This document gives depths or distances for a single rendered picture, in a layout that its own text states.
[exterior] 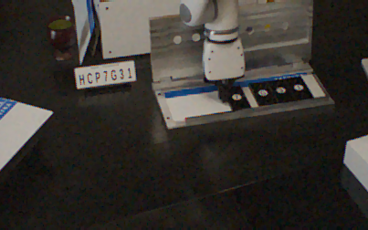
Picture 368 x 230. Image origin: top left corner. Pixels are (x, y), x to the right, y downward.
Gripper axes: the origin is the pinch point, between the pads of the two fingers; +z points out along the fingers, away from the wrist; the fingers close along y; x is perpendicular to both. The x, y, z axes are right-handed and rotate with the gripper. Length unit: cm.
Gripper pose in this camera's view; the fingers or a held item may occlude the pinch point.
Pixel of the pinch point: (224, 93)
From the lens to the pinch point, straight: 201.3
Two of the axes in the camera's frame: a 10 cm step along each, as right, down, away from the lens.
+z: 0.5, 9.0, 4.4
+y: 9.7, -1.5, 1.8
